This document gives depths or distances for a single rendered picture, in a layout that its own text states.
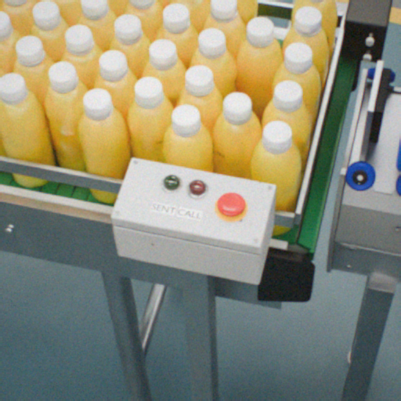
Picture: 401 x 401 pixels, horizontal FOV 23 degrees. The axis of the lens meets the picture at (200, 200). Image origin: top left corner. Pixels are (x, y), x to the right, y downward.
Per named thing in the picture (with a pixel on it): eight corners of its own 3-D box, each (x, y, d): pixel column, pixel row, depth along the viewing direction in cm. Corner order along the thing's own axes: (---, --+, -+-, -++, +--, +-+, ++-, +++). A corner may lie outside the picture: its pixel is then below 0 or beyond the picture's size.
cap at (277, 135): (295, 146, 136) (296, 138, 135) (269, 154, 136) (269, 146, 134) (284, 124, 138) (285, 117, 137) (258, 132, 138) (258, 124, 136)
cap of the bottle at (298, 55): (282, 52, 146) (282, 44, 144) (308, 48, 146) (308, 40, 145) (287, 72, 144) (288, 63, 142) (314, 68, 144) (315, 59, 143)
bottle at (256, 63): (226, 117, 164) (225, 33, 148) (258, 93, 167) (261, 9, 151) (257, 142, 161) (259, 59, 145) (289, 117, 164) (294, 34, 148)
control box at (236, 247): (258, 286, 135) (260, 246, 127) (117, 256, 138) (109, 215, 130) (274, 225, 140) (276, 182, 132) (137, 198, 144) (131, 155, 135)
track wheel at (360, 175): (377, 166, 147) (378, 163, 149) (347, 160, 148) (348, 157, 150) (372, 195, 149) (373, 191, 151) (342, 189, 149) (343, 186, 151)
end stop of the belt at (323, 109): (299, 225, 146) (300, 214, 144) (294, 224, 146) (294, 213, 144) (345, 29, 168) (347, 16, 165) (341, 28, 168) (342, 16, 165)
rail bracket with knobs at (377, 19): (377, 77, 168) (385, 35, 160) (335, 70, 169) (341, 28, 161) (386, 35, 174) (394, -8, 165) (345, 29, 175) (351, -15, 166)
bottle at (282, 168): (303, 229, 152) (312, 150, 136) (258, 243, 151) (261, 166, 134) (285, 192, 156) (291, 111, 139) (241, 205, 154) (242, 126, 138)
